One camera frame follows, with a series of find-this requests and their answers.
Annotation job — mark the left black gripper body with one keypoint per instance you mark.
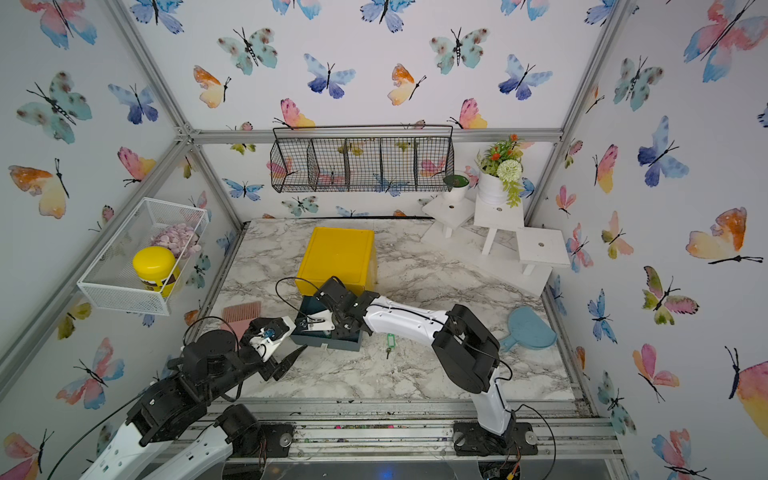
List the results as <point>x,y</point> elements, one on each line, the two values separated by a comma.
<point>247,363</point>

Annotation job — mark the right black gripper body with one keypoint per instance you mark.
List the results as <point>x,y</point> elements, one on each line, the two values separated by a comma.
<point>339,330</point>

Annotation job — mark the teal drawer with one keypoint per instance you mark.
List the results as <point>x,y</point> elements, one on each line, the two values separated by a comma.
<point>322,339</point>

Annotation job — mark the green tag key bunch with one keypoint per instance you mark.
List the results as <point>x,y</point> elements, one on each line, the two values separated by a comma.
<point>391,344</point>

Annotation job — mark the yellow plastic drawer cabinet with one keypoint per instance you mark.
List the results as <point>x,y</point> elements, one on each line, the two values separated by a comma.
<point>349,254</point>

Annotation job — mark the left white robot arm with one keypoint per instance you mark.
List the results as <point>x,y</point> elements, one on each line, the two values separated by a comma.
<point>164,412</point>

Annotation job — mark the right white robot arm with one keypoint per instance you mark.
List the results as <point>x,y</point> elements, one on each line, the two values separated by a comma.
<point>467,351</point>

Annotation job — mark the yellow lidded jar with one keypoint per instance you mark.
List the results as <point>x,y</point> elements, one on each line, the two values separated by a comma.
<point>157,269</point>

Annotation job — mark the pink flower bunch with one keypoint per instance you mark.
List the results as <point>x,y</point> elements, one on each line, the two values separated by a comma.
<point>180,239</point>

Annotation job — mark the white tiered step shelf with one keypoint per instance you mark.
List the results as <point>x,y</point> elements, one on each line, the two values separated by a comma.
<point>494,239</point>

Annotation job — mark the small white pot green plant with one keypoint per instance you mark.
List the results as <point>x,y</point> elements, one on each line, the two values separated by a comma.
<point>457,186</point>

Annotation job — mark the teal paddle board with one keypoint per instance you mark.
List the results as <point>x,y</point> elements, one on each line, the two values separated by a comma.
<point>528,330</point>

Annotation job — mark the white pot with flowers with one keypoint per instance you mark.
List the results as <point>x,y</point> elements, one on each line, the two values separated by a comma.
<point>501,172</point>

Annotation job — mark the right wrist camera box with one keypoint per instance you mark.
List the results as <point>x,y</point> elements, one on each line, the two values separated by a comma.
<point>320,321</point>

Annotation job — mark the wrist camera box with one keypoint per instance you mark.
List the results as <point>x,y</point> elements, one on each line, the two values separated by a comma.
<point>265,335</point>
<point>320,321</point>

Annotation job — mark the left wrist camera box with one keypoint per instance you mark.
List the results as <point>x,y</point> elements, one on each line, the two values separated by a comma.
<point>265,335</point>

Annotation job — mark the white mesh wall basket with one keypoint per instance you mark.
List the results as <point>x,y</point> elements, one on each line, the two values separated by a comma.
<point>110,281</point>

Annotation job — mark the black wire wall basket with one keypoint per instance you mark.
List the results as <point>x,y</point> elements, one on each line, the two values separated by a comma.
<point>391,159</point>

